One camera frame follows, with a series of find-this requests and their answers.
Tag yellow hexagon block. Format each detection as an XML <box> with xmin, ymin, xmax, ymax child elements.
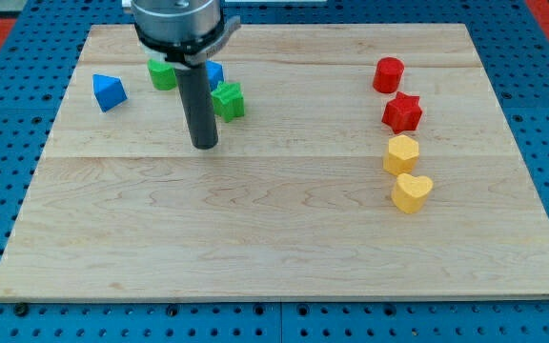
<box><xmin>383</xmin><ymin>134</ymin><xmax>419</xmax><ymax>175</ymax></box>

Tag light wooden board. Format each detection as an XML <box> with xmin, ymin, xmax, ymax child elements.
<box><xmin>0</xmin><ymin>24</ymin><xmax>549</xmax><ymax>303</ymax></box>

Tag red cylinder block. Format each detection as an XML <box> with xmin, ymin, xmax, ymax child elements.
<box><xmin>373</xmin><ymin>57</ymin><xmax>405</xmax><ymax>93</ymax></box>

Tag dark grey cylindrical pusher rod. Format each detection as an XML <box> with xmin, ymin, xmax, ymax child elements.
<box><xmin>174</xmin><ymin>64</ymin><xmax>218</xmax><ymax>150</ymax></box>

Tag red star block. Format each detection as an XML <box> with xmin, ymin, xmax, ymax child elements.
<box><xmin>381</xmin><ymin>91</ymin><xmax>422</xmax><ymax>134</ymax></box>

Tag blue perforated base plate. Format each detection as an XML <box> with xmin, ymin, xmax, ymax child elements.
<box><xmin>0</xmin><ymin>1</ymin><xmax>549</xmax><ymax>342</ymax></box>

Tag blue block behind rod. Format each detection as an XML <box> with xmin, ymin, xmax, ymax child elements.
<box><xmin>206</xmin><ymin>61</ymin><xmax>225</xmax><ymax>91</ymax></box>

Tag green star block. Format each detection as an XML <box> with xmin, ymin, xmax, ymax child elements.
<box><xmin>212</xmin><ymin>82</ymin><xmax>245</xmax><ymax>123</ymax></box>

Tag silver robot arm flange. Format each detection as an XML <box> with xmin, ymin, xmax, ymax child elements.
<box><xmin>121</xmin><ymin>0</ymin><xmax>241</xmax><ymax>68</ymax></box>

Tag yellow heart block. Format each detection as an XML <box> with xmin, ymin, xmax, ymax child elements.
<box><xmin>391</xmin><ymin>173</ymin><xmax>434</xmax><ymax>213</ymax></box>

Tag green rounded block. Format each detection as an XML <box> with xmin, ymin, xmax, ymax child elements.
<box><xmin>147</xmin><ymin>59</ymin><xmax>177</xmax><ymax>91</ymax></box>

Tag blue triangular block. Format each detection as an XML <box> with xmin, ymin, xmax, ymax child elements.
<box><xmin>92</xmin><ymin>74</ymin><xmax>128</xmax><ymax>112</ymax></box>

